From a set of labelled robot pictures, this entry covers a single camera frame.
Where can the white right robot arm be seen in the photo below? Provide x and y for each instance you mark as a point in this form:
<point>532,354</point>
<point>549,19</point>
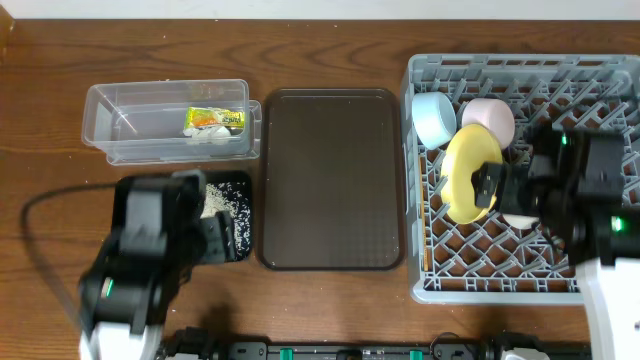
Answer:
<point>611,299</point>

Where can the yellow plate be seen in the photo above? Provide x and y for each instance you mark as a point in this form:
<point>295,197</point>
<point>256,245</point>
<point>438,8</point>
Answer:
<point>469,149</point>

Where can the white bowl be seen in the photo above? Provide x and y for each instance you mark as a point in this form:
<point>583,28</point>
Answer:
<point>493,114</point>

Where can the white tissue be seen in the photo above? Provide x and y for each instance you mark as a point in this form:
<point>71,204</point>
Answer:
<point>207,132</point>

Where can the dark brown serving tray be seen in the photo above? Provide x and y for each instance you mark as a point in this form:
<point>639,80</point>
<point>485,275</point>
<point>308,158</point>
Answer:
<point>332,181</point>

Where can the grey dishwasher rack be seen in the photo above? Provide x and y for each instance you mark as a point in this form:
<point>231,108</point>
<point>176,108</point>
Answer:
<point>488,261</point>

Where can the small white cup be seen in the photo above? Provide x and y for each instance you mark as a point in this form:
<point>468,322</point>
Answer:
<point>520,221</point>

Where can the wooden chopstick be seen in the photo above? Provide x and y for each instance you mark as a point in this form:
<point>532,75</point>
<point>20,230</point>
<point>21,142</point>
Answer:
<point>424,212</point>

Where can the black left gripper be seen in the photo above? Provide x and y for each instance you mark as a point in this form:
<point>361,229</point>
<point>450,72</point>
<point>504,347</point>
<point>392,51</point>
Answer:
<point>220,236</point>

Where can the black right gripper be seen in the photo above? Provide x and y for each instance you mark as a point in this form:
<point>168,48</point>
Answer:
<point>513,180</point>

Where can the clear plastic waste bin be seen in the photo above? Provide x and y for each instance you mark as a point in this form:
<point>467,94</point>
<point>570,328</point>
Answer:
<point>142,123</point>

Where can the black waste tray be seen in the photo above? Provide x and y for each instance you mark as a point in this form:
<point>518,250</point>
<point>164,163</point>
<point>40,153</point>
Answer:
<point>211,177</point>

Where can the light blue bowl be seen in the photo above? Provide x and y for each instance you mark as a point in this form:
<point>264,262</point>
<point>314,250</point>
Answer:
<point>433,118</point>

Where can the pile of rice scraps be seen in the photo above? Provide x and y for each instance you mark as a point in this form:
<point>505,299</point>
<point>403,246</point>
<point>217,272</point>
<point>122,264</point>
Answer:
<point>232,197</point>

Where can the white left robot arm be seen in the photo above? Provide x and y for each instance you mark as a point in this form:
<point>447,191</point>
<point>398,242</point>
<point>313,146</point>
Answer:
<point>116,341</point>

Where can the green orange snack wrapper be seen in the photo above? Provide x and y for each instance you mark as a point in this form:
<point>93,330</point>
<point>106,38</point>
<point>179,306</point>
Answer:
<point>197,117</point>

